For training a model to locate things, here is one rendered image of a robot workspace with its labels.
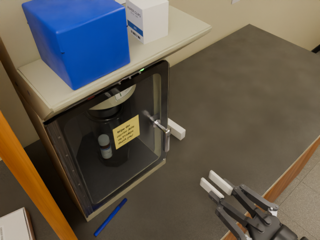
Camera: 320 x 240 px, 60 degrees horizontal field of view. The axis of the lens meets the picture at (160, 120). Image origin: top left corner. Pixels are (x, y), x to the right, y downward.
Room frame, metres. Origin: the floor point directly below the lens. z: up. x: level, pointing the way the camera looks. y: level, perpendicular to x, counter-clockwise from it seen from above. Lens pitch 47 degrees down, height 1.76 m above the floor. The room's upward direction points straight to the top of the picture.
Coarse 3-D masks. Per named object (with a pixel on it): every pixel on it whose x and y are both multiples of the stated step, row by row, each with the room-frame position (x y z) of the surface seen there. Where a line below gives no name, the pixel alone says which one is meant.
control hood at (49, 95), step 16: (176, 16) 0.50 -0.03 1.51; (128, 32) 0.44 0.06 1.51; (176, 32) 0.44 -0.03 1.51; (192, 32) 0.44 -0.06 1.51; (208, 32) 0.46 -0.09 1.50; (144, 48) 0.39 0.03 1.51; (160, 48) 0.39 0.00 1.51; (176, 48) 0.41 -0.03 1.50; (32, 64) 0.35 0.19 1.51; (128, 64) 0.35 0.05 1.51; (144, 64) 0.36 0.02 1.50; (32, 80) 0.31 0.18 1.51; (48, 80) 0.31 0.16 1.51; (96, 80) 0.31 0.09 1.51; (112, 80) 0.32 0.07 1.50; (32, 96) 0.31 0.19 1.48; (48, 96) 0.28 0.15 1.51; (64, 96) 0.28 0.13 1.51; (80, 96) 0.28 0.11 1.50; (48, 112) 0.27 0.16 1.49
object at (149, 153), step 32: (160, 64) 0.52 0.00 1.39; (96, 96) 0.41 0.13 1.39; (128, 96) 0.46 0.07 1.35; (160, 96) 0.52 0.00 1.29; (64, 128) 0.35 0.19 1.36; (96, 128) 0.40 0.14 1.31; (96, 160) 0.38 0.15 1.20; (128, 160) 0.44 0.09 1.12; (160, 160) 0.52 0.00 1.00; (96, 192) 0.37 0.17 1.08
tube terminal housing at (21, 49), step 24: (0, 0) 0.35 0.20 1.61; (24, 0) 0.37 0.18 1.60; (168, 0) 0.55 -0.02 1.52; (0, 24) 0.35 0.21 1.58; (24, 24) 0.36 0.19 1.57; (0, 48) 0.37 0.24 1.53; (24, 48) 0.36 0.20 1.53; (24, 96) 0.37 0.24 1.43; (48, 144) 0.36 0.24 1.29; (72, 192) 0.35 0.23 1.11; (120, 192) 0.42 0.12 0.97
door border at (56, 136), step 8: (56, 120) 0.35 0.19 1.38; (56, 128) 0.34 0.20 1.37; (48, 136) 0.33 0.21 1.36; (56, 136) 0.34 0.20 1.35; (56, 144) 0.34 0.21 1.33; (64, 144) 0.35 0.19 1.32; (64, 152) 0.34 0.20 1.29; (64, 160) 0.34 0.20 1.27; (72, 160) 0.35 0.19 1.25; (64, 168) 0.33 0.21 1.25; (72, 168) 0.34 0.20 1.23; (72, 176) 0.34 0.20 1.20; (72, 184) 0.33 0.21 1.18; (80, 184) 0.35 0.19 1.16; (80, 192) 0.34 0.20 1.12; (80, 200) 0.33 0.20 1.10; (88, 200) 0.35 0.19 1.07; (88, 208) 0.34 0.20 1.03
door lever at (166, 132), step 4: (156, 120) 0.51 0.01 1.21; (156, 124) 0.50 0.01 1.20; (160, 124) 0.50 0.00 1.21; (160, 128) 0.49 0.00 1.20; (164, 128) 0.48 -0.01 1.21; (164, 132) 0.47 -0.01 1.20; (168, 132) 0.47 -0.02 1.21; (164, 136) 0.47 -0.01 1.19; (168, 136) 0.47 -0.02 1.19; (164, 140) 0.47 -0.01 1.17; (168, 140) 0.47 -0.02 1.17; (164, 144) 0.47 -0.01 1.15; (168, 144) 0.47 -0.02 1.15; (164, 148) 0.47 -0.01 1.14; (168, 148) 0.47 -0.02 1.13
